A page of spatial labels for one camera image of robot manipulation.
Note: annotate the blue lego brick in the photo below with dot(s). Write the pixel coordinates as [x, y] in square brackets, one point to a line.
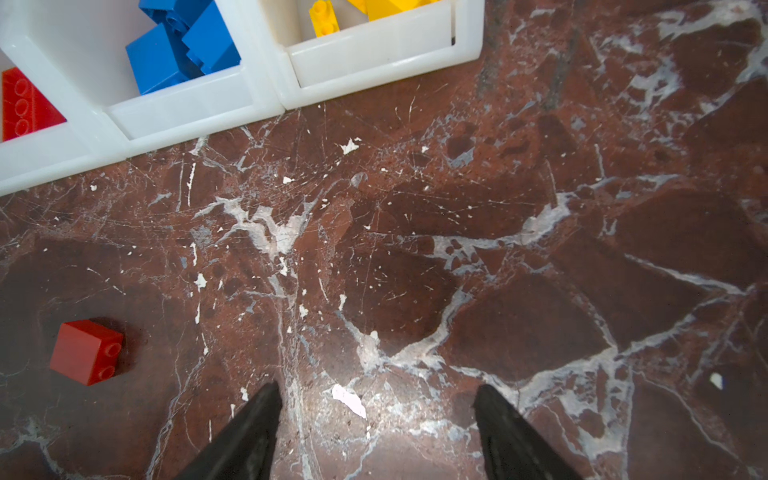
[209, 43]
[179, 15]
[159, 60]

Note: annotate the middle white bin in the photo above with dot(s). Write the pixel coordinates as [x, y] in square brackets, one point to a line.
[74, 52]

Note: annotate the small yellow round lego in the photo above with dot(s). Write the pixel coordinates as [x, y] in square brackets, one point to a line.
[323, 18]

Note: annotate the blue lego brick top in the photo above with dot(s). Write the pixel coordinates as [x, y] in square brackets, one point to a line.
[179, 15]

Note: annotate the right white bin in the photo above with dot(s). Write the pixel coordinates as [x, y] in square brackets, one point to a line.
[304, 69]

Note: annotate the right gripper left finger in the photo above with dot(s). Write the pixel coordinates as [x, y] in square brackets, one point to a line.
[245, 448]

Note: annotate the red eight-stud lego brick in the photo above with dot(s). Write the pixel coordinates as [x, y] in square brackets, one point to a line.
[25, 109]

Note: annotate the left white bin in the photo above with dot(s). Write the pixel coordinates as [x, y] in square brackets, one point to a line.
[42, 156]

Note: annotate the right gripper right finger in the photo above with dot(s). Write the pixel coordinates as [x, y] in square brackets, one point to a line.
[512, 448]

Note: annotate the red lego brick square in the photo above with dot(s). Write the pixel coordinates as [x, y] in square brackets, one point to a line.
[86, 352]

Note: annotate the white bin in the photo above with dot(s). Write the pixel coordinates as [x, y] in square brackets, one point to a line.
[74, 52]
[304, 69]
[42, 156]

